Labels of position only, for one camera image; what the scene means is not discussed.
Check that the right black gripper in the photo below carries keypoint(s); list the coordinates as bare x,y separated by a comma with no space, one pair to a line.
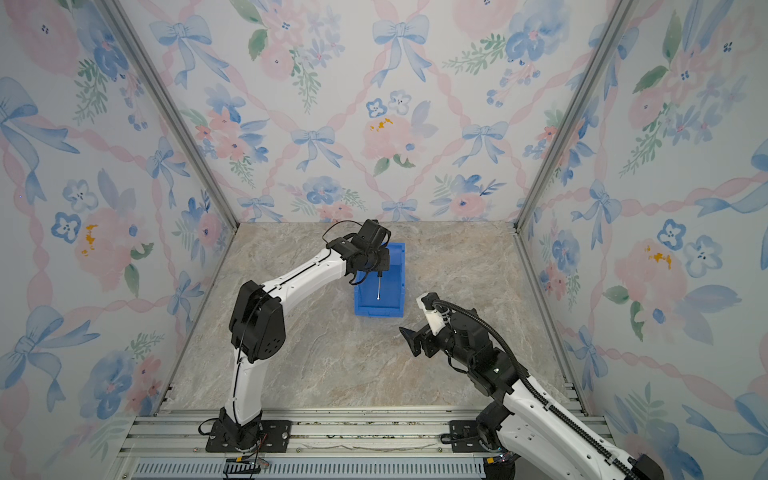
415,340

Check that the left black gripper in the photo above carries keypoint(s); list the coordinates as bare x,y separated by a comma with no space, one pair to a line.
385,260

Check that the black handled screwdriver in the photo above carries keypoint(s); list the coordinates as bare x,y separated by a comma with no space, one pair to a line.
379,285

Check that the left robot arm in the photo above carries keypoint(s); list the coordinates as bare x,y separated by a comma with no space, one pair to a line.
258,331

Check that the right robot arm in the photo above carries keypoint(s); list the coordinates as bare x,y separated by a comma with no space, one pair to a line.
522,418

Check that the blue plastic storage bin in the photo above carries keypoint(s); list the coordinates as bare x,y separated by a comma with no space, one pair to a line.
392,303

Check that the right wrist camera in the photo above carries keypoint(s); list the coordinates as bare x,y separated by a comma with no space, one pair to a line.
435,319

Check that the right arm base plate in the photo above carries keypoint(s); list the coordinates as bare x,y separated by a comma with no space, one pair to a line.
466,436

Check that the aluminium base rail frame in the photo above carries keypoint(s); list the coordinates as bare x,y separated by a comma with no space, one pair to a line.
332,443

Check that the left aluminium corner post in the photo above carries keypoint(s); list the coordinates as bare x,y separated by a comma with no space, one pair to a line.
117,19

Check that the aluminium corner post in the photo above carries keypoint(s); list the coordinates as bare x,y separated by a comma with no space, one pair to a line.
117,19
614,29

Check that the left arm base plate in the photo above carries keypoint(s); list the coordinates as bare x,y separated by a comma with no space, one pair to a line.
270,436

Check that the right aluminium corner post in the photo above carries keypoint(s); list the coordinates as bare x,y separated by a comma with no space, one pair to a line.
614,29

